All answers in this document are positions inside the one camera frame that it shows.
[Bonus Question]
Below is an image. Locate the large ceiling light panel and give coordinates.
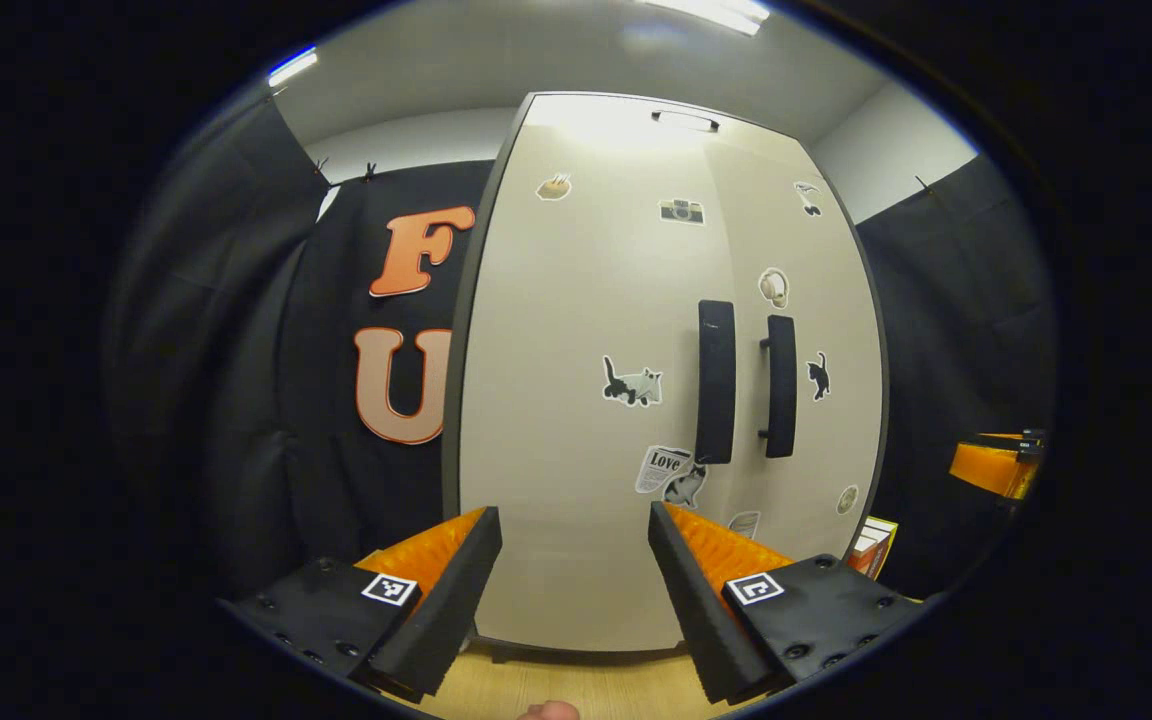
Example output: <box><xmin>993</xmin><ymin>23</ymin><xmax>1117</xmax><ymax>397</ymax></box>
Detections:
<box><xmin>636</xmin><ymin>0</ymin><xmax>772</xmax><ymax>36</ymax></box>

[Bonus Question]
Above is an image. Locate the black backdrop cloth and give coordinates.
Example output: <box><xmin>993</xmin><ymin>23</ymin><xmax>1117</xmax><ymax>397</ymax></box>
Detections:
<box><xmin>856</xmin><ymin>150</ymin><xmax>1057</xmax><ymax>601</ymax></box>
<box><xmin>106</xmin><ymin>90</ymin><xmax>497</xmax><ymax>601</ymax></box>

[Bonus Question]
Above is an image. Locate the small ceiling light panel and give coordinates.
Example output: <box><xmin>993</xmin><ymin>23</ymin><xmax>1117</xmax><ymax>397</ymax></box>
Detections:
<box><xmin>268</xmin><ymin>47</ymin><xmax>319</xmax><ymax>88</ymax></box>

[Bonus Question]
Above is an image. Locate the white shoe cabinet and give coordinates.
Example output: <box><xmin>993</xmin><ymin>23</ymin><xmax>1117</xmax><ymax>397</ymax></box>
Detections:
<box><xmin>441</xmin><ymin>90</ymin><xmax>892</xmax><ymax>661</ymax></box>

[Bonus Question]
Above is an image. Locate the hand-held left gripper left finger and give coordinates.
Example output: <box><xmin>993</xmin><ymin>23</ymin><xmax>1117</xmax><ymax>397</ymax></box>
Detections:
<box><xmin>216</xmin><ymin>505</ymin><xmax>505</xmax><ymax>705</ymax></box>

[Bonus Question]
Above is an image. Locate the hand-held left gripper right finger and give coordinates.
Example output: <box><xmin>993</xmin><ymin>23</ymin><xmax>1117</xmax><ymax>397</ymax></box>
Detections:
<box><xmin>647</xmin><ymin>500</ymin><xmax>924</xmax><ymax>707</ymax></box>

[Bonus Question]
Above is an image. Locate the white cabinet door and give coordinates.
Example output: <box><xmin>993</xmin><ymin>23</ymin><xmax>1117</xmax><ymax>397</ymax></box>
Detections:
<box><xmin>704</xmin><ymin>125</ymin><xmax>889</xmax><ymax>566</ymax></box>
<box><xmin>458</xmin><ymin>125</ymin><xmax>752</xmax><ymax>653</ymax></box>

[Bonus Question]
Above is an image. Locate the orange and yellow box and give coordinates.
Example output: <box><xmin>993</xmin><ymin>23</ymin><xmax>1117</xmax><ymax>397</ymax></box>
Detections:
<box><xmin>848</xmin><ymin>516</ymin><xmax>899</xmax><ymax>581</ymax></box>

